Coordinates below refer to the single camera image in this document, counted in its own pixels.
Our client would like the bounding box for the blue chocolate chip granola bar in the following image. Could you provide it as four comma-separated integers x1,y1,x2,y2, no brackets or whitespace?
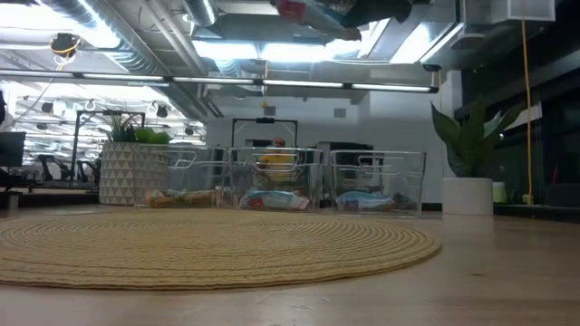
275,0,363,43

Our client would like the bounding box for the long light blue granola bar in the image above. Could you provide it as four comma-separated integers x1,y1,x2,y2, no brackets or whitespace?
335,189,396,212

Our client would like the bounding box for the blue granola bar red patch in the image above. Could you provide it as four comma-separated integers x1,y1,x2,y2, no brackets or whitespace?
238,188,313,212

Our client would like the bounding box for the white ceiling box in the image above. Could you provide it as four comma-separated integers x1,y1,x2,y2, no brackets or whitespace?
506,0,556,23

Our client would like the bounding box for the clear plastic bin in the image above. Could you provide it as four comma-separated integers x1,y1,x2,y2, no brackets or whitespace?
329,149,428,216
134,144,230,209
228,146,325,213

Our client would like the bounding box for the person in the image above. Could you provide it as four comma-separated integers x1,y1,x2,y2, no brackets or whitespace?
256,137,296,182

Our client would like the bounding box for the long ceiling light strip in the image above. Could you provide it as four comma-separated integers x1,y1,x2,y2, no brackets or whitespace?
0,68,440,94

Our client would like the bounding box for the snake plant in white pot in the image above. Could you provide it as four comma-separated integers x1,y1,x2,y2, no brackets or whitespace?
430,94,527,217

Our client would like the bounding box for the green and white canister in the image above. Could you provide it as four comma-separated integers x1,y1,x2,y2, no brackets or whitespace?
492,180,508,205

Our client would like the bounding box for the round woven yellow placemat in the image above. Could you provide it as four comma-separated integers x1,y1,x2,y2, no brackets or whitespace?
0,208,444,292

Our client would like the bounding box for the succulent in patterned pot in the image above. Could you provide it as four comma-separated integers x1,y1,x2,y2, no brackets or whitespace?
98,110,173,207

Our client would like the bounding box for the black monitor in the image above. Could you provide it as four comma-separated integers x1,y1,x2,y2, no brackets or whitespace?
0,130,27,168

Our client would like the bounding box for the black metal frame stand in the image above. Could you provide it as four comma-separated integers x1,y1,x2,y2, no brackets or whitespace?
230,117,299,149
71,110,147,182

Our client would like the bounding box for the silver ventilation duct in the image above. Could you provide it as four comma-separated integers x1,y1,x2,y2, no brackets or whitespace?
180,0,219,27

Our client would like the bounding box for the yellow cable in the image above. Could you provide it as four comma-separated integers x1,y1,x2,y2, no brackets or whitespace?
519,17,535,206

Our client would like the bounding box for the black ceiling cable reel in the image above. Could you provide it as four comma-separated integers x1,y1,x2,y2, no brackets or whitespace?
49,32,82,59

